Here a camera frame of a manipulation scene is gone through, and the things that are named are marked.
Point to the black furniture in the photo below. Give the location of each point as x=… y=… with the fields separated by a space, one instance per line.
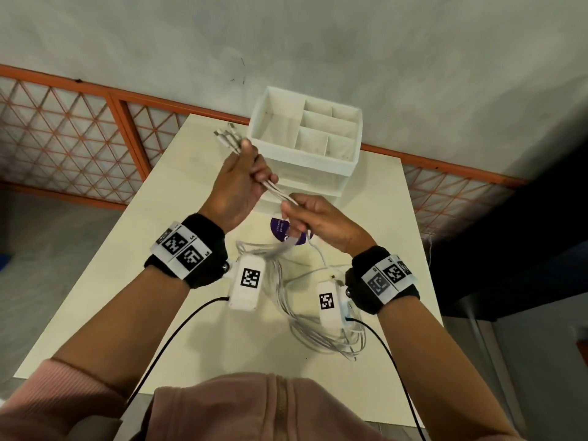
x=514 y=234

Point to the person's left hand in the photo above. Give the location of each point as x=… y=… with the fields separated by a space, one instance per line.
x=232 y=192

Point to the white divided organizer box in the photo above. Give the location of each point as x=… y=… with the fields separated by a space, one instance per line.
x=280 y=151

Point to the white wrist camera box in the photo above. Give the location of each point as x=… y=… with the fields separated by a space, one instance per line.
x=248 y=280
x=328 y=303

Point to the orange lattice railing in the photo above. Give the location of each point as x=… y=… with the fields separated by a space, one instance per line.
x=125 y=128

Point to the black wristband with marker tags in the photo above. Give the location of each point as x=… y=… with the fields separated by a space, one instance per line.
x=367 y=293
x=202 y=259

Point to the person's right fingers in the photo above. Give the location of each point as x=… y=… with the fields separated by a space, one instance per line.
x=303 y=206

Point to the person's left forearm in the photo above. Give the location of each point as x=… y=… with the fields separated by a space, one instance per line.
x=124 y=335

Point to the pink hooded sweatshirt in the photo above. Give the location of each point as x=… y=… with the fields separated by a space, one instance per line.
x=257 y=408

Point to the person's right hand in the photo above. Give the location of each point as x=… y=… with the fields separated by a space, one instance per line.
x=333 y=227

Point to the person's left fingers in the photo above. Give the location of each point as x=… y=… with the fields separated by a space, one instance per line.
x=250 y=156

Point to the person's right forearm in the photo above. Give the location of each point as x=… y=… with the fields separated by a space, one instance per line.
x=422 y=362

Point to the purple round sticker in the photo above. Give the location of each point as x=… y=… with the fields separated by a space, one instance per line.
x=277 y=227

